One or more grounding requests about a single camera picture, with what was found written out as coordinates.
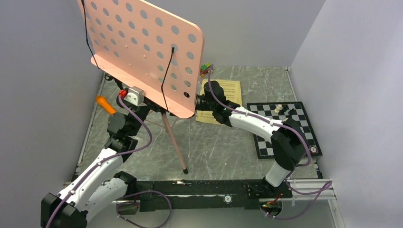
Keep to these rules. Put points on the pink music stand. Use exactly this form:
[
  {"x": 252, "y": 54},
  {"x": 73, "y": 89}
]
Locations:
[{"x": 145, "y": 46}]

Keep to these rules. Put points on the orange toy microphone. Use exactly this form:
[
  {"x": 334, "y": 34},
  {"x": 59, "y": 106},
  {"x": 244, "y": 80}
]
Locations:
[{"x": 102, "y": 101}]

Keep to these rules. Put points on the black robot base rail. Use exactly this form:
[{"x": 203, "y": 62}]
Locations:
[{"x": 203, "y": 194}]

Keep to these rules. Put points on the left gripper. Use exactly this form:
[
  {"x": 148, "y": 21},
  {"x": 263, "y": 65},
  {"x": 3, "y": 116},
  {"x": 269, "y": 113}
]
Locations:
[{"x": 151, "y": 105}]

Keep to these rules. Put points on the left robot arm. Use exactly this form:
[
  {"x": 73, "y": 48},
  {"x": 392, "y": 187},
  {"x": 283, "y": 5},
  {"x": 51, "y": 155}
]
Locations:
[{"x": 79, "y": 202}]

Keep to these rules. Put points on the white chess piece upper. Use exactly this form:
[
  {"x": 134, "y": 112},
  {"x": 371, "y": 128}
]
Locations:
[{"x": 278, "y": 108}]

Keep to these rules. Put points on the red green brick car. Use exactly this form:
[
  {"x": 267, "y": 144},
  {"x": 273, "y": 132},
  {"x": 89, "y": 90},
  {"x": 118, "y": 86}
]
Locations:
[{"x": 205, "y": 69}]

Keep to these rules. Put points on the yellow sheet music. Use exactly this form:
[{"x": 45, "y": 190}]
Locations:
[{"x": 227, "y": 92}]

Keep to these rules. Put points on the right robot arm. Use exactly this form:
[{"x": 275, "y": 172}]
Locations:
[{"x": 289, "y": 144}]

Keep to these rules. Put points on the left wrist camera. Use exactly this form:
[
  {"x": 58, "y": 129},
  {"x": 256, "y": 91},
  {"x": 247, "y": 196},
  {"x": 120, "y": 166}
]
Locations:
[{"x": 132, "y": 96}]

